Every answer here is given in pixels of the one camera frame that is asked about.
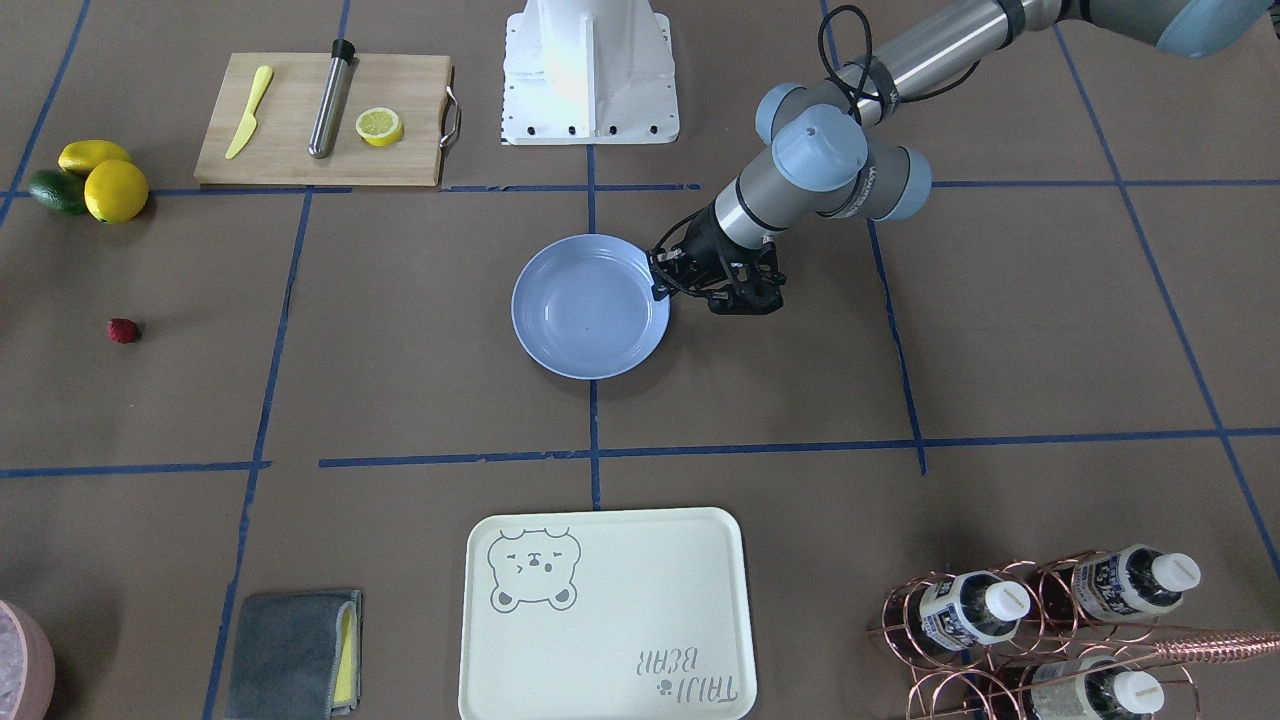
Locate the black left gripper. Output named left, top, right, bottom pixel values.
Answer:
left=646, top=206, right=787, bottom=316

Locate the blue round plate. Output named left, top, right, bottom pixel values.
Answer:
left=509, top=234, right=671, bottom=380

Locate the red strawberry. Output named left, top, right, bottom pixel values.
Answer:
left=108, top=318, right=143, bottom=345

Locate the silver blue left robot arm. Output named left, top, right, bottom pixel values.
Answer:
left=646, top=1, right=1268, bottom=316

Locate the wooden cutting board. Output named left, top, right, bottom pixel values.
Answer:
left=193, top=53, right=456, bottom=188

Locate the half lemon slice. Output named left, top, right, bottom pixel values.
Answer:
left=355, top=108, right=404, bottom=147

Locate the cream bear tray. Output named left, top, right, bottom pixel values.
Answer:
left=458, top=507, right=758, bottom=719

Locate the steel cylinder tool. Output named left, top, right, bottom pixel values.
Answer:
left=307, top=38, right=356, bottom=160

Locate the yellow plastic knife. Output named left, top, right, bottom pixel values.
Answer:
left=224, top=65, right=274, bottom=160

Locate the bottle with white cap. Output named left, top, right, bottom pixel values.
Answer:
left=916, top=571, right=1033, bottom=652

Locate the grey folded cloth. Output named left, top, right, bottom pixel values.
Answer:
left=224, top=588, right=364, bottom=719

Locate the yellow lemon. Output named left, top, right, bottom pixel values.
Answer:
left=58, top=138, right=133, bottom=178
left=84, top=159, right=150, bottom=224

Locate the green lime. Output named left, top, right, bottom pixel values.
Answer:
left=28, top=170, right=88, bottom=217

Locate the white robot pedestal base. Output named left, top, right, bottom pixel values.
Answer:
left=500, top=1, right=681, bottom=146

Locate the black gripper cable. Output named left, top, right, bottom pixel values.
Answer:
left=820, top=5, right=986, bottom=126

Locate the copper wire bottle rack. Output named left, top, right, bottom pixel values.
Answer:
left=865, top=551, right=1277, bottom=719

